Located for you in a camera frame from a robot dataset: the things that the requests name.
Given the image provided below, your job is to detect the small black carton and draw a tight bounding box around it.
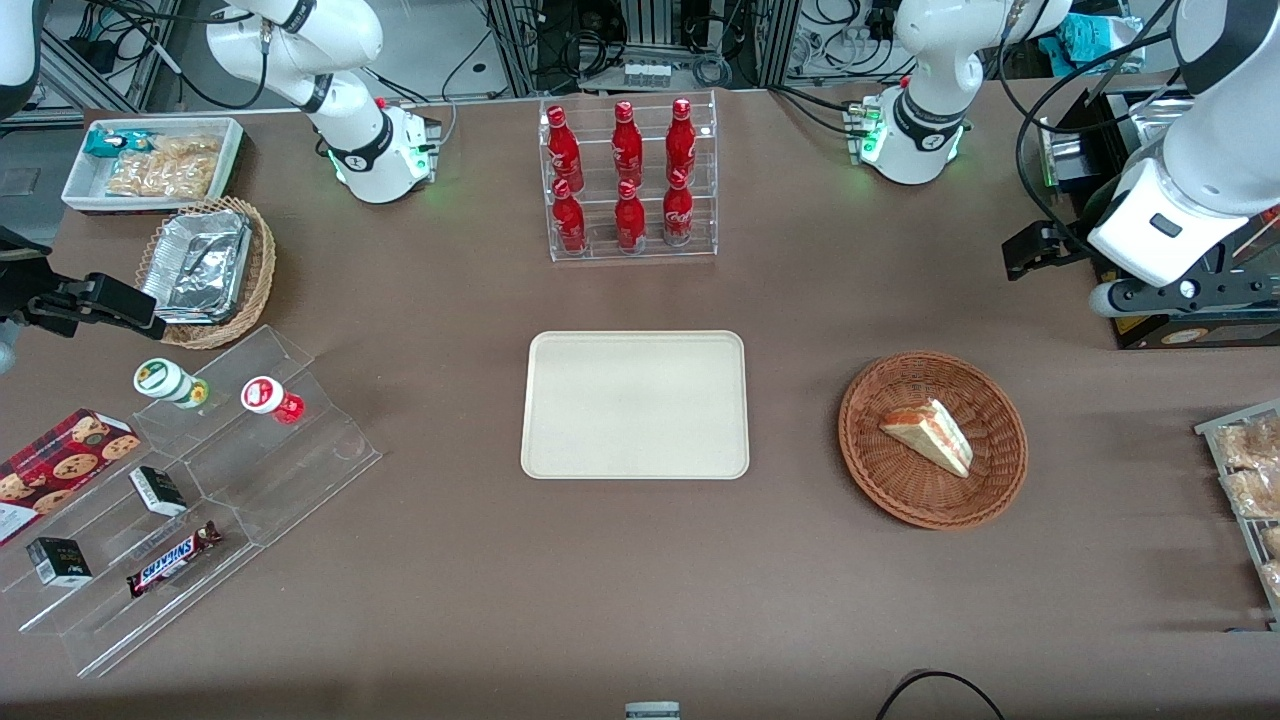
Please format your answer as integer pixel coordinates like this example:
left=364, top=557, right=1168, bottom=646
left=129, top=466, right=189, bottom=518
left=26, top=537, right=93, bottom=587

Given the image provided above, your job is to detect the green lidded yogurt cup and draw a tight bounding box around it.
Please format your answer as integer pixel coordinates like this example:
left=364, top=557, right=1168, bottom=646
left=134, top=358, right=210, bottom=410

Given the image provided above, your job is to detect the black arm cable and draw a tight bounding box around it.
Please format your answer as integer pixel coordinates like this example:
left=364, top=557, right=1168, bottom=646
left=998, top=0, right=1206, bottom=263
left=88, top=0, right=273, bottom=111

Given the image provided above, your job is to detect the red cola bottle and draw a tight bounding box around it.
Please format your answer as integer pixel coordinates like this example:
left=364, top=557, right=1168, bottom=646
left=666, top=98, right=698, bottom=187
left=611, top=100, right=645, bottom=189
left=552, top=180, right=589, bottom=255
left=661, top=170, right=696, bottom=248
left=614, top=180, right=648, bottom=252
left=546, top=105, right=585, bottom=194

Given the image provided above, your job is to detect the triangle sandwich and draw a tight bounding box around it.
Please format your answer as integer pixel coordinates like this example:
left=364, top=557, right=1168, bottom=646
left=879, top=398, right=975, bottom=479

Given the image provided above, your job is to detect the red plaid cookie box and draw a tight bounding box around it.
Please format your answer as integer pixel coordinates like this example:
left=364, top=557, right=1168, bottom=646
left=0, top=408, right=142, bottom=547

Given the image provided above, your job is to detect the teal snack packet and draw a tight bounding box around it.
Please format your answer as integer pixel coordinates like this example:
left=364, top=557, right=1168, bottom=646
left=83, top=128, right=159, bottom=159

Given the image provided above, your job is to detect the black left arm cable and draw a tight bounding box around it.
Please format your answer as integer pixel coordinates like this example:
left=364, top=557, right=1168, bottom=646
left=998, top=0, right=1206, bottom=263

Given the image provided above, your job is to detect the stack of foil trays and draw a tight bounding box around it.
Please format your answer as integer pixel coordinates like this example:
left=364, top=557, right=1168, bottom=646
left=140, top=209, right=252, bottom=327

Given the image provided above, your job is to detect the black loose cable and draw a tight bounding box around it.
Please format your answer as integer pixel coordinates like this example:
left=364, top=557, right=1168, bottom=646
left=876, top=669, right=1007, bottom=720

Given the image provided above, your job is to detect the red lidded yogurt cup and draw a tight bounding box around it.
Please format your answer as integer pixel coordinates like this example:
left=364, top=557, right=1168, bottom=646
left=241, top=376, right=306, bottom=425

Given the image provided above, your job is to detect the clear bag of crackers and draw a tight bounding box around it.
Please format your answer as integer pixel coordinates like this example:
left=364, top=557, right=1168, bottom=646
left=150, top=134, right=223, bottom=164
left=105, top=152, right=217, bottom=199

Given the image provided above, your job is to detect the clear acrylic bottle rack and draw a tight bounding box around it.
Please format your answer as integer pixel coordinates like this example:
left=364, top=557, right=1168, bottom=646
left=539, top=90, right=719, bottom=264

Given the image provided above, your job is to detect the white rectangular snack bin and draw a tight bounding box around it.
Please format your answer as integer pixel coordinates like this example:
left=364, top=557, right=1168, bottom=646
left=62, top=117, right=246, bottom=215

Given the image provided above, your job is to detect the tray of packaged pastries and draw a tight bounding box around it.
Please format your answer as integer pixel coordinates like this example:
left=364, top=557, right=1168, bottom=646
left=1194, top=400, right=1280, bottom=633

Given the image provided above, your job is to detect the beige rectangular tray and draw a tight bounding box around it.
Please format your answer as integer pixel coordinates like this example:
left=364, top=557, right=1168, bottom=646
left=520, top=330, right=751, bottom=481

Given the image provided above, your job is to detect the Snickers chocolate bar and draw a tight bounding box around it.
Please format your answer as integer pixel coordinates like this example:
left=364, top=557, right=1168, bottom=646
left=126, top=521, right=223, bottom=599

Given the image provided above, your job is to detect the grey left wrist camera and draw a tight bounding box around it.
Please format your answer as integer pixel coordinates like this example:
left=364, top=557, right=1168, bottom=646
left=1088, top=270, right=1280, bottom=321

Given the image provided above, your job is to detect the clear acrylic stepped shelf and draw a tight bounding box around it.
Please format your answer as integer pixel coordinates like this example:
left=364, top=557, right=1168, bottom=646
left=0, top=325, right=382, bottom=680

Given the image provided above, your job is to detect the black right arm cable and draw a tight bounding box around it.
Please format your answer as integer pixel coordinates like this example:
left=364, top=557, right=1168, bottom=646
left=88, top=0, right=273, bottom=111

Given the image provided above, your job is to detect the aluminium frame rack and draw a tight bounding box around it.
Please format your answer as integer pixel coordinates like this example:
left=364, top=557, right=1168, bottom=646
left=485, top=0, right=803, bottom=97

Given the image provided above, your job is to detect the brown round wicker basket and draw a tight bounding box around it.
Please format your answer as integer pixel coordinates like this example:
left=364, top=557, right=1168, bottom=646
left=838, top=351, right=1029, bottom=531

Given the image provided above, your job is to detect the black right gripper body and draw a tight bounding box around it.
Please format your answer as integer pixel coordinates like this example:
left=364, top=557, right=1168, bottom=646
left=0, top=285, right=86, bottom=326

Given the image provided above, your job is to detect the light wicker basket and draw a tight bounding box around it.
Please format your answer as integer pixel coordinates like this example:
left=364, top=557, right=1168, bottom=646
left=135, top=196, right=277, bottom=350

